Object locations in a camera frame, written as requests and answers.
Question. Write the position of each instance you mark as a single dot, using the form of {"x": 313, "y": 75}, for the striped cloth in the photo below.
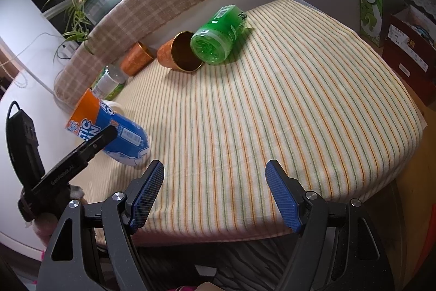
{"x": 272, "y": 107}

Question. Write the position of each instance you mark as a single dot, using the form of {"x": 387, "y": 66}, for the green and white plastic bottle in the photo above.
{"x": 109, "y": 84}

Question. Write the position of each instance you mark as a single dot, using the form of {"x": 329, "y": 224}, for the red cardboard box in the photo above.
{"x": 405, "y": 52}

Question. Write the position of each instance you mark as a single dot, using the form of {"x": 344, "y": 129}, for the orange metal cup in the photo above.
{"x": 136, "y": 59}
{"x": 165, "y": 54}

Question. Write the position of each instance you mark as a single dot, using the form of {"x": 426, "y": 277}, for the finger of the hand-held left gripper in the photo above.
{"x": 98, "y": 141}

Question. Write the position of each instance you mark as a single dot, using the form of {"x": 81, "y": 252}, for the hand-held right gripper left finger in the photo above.
{"x": 147, "y": 197}

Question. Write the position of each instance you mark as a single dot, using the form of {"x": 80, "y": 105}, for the potted spider plant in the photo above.
{"x": 100, "y": 3}

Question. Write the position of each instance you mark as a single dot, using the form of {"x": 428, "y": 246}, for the green paper bag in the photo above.
{"x": 369, "y": 15}

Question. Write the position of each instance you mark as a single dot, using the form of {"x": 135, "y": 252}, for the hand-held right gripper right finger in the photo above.
{"x": 282, "y": 199}

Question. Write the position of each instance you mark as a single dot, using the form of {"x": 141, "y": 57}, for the blue orange snack canister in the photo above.
{"x": 126, "y": 137}

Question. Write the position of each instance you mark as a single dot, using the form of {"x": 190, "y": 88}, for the green plastic jar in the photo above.
{"x": 214, "y": 35}

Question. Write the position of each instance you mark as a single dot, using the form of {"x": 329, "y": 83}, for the brown wooden board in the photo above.
{"x": 415, "y": 158}

